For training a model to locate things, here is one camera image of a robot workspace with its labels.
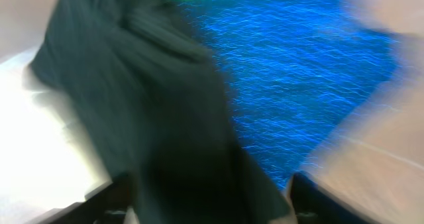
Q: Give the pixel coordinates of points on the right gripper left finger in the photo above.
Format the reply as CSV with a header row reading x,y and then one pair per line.
x,y
107,204

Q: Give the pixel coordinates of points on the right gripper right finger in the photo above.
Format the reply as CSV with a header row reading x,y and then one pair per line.
x,y
315,205

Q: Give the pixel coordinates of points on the black cloth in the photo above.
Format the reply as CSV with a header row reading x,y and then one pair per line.
x,y
155,107

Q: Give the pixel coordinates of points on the blue green sequin cloth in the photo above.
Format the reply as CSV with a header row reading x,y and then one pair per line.
x,y
297,69

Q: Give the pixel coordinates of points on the clear plastic storage container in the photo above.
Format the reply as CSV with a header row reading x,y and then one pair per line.
x,y
373,159

